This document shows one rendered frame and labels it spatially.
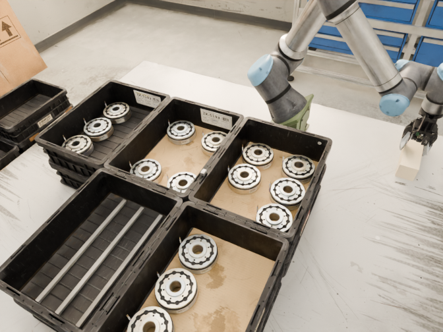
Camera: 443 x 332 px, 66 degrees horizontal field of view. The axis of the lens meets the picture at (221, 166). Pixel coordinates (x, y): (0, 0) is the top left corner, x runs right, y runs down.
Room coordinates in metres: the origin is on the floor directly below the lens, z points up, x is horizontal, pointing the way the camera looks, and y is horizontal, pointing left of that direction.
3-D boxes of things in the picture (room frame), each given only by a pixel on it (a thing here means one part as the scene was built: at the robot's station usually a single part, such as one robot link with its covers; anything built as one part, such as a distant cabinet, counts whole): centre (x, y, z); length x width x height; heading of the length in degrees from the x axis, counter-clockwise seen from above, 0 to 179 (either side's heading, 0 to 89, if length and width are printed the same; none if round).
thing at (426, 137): (0.87, -0.70, 0.88); 0.09 x 0.08 x 0.12; 148
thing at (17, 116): (1.63, 1.08, 0.37); 0.40 x 0.30 x 0.45; 148
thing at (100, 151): (0.98, 0.39, 0.87); 0.40 x 0.30 x 0.11; 150
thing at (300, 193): (0.64, -0.19, 0.86); 0.10 x 0.10 x 0.01
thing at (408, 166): (0.89, -0.72, 0.73); 0.24 x 0.06 x 0.06; 148
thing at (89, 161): (0.98, 0.39, 0.92); 0.40 x 0.30 x 0.02; 150
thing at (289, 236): (0.68, -0.13, 0.92); 0.40 x 0.30 x 0.02; 150
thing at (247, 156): (0.81, -0.12, 0.86); 0.10 x 0.10 x 0.01
